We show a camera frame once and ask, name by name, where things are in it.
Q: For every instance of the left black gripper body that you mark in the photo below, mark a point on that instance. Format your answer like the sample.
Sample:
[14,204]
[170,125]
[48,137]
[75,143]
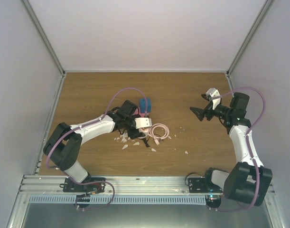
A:
[134,135]

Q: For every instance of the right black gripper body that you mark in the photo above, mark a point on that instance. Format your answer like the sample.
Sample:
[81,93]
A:
[224,114]

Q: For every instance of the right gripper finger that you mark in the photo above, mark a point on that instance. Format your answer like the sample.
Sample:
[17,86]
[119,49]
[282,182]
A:
[207,97]
[199,113]

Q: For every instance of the dark blue cube socket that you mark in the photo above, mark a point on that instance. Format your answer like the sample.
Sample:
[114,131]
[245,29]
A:
[145,105]

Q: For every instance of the black plug adapter with cable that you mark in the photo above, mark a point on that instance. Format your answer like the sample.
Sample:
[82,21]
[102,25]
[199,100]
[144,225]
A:
[146,141]

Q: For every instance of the pink power strip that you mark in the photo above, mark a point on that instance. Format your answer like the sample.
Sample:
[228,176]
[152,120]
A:
[137,113]

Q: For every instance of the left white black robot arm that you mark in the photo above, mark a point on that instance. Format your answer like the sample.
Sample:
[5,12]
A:
[63,146]

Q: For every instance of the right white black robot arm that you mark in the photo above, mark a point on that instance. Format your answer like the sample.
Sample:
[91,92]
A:
[249,180]

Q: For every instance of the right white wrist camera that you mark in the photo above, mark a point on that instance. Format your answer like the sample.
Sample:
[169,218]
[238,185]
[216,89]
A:
[216,97]

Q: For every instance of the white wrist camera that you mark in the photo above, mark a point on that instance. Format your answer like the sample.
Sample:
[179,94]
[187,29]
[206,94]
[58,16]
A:
[216,97]
[142,122]

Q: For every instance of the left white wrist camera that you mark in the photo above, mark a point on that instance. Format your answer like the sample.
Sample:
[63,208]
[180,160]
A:
[142,122]

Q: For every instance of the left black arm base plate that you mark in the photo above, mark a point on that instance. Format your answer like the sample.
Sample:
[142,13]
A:
[89,185]

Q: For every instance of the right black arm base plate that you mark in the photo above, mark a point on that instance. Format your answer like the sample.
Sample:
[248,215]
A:
[211,183]

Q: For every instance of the grey slotted cable duct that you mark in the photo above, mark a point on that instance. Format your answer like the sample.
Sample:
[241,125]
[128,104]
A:
[121,199]

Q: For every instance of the aluminium front rail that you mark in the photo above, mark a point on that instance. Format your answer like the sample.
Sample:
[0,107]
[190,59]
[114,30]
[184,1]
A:
[123,185]

